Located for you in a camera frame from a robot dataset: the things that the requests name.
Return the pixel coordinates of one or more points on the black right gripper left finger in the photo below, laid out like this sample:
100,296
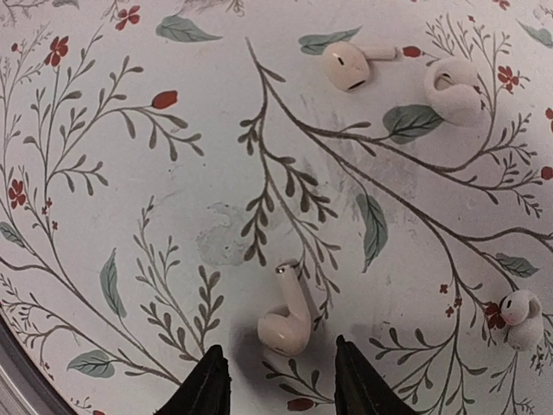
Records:
205,391

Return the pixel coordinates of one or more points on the white clip earbud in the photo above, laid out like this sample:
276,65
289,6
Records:
523,316
451,87

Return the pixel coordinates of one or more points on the white stem earbud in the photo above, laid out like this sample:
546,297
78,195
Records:
288,333
348,67

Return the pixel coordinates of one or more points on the white clip earbud far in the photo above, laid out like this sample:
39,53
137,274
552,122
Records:
451,87

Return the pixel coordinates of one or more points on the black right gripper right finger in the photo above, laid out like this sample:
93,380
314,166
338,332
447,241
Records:
359,388

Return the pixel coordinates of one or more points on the white clip earbud near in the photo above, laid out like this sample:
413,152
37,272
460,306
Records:
523,316

